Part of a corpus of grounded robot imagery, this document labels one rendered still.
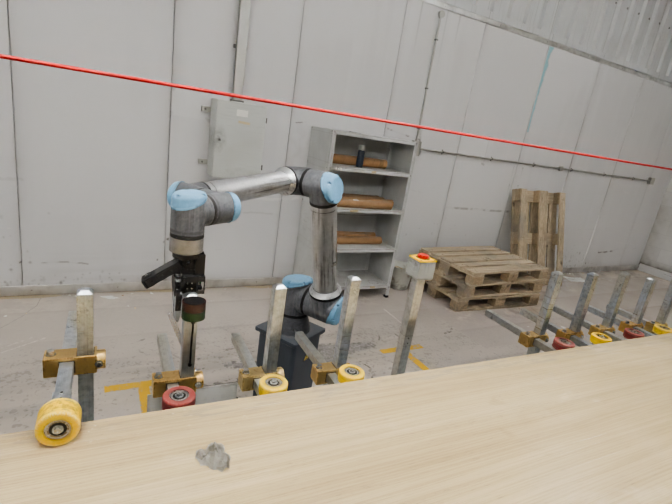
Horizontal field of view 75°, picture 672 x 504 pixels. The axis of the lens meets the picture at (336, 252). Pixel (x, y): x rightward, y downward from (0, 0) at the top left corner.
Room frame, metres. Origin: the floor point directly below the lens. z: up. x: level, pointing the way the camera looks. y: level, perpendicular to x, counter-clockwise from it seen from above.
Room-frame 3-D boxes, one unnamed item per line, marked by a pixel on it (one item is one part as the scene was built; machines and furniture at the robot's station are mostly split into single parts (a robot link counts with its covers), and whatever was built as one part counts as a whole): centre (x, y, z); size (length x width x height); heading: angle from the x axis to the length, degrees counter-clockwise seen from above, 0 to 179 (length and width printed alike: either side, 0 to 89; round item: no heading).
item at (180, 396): (0.94, 0.33, 0.85); 0.08 x 0.08 x 0.11
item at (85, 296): (0.97, 0.59, 0.90); 0.03 x 0.03 x 0.48; 29
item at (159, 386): (1.08, 0.39, 0.85); 0.13 x 0.06 x 0.05; 119
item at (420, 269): (1.45, -0.30, 1.18); 0.07 x 0.07 x 0.08; 29
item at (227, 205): (1.26, 0.37, 1.33); 0.12 x 0.12 x 0.09; 62
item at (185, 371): (1.09, 0.37, 0.88); 0.03 x 0.03 x 0.48; 29
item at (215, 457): (0.76, 0.19, 0.91); 0.09 x 0.07 x 0.02; 41
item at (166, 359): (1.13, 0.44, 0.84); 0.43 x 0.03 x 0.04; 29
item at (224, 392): (1.13, 0.35, 0.75); 0.26 x 0.01 x 0.10; 119
